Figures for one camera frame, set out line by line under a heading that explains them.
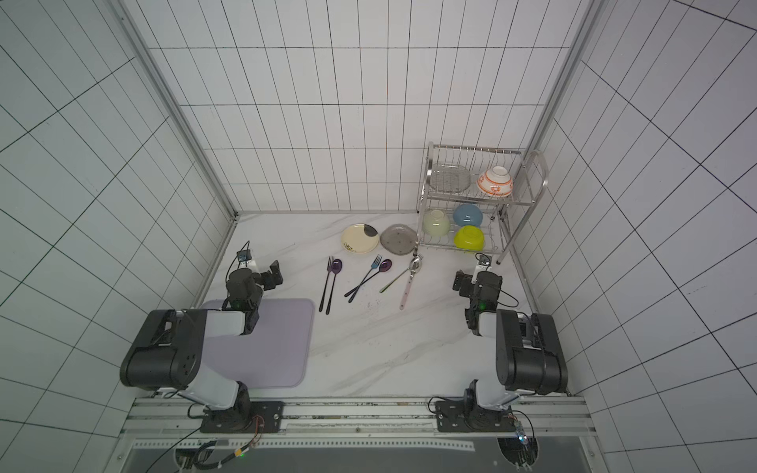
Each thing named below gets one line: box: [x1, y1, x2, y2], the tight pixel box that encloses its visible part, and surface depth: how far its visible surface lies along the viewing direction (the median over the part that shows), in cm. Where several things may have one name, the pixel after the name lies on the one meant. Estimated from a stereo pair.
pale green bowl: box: [421, 209, 451, 237], surface depth 106 cm
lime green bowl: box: [453, 225, 485, 252], surface depth 103 cm
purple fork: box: [318, 256, 336, 313], surface depth 105 cm
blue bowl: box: [453, 203, 483, 228], surface depth 112 cm
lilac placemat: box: [201, 297, 316, 389], surface depth 85 cm
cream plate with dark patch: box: [341, 222, 380, 254], surface depth 113 cm
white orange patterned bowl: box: [477, 165, 514, 198], surface depth 87 cm
